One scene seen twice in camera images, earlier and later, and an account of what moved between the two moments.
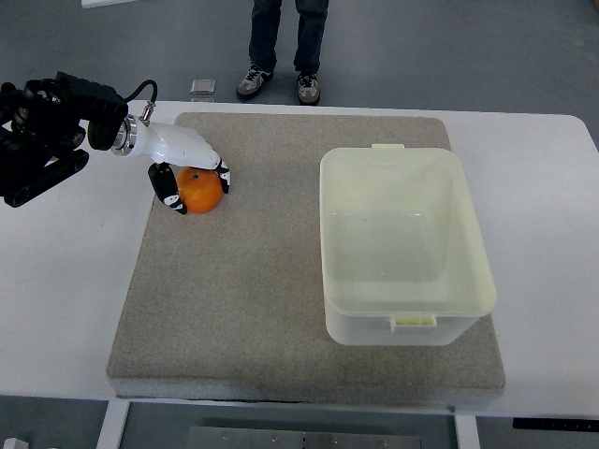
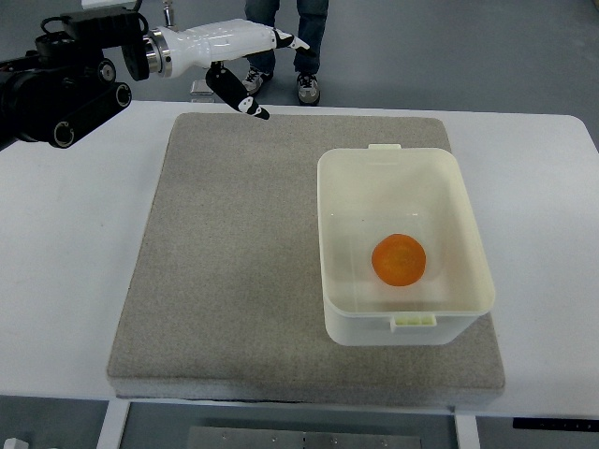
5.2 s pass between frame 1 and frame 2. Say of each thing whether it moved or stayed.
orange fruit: moved
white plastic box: stayed
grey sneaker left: stayed
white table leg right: stayed
